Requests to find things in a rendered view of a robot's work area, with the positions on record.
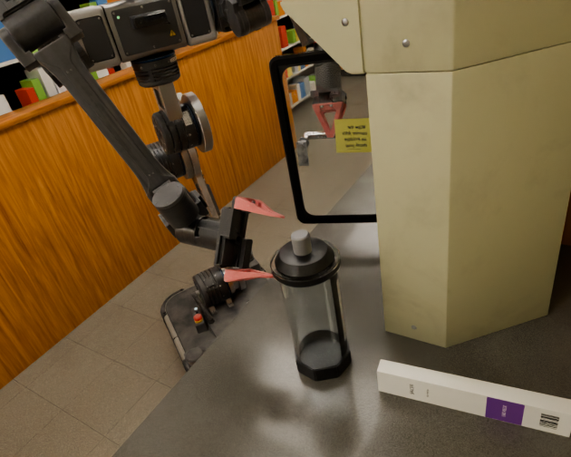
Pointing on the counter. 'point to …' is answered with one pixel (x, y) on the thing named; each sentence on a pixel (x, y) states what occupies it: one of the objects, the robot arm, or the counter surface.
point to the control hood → (333, 28)
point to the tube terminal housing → (472, 156)
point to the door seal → (289, 139)
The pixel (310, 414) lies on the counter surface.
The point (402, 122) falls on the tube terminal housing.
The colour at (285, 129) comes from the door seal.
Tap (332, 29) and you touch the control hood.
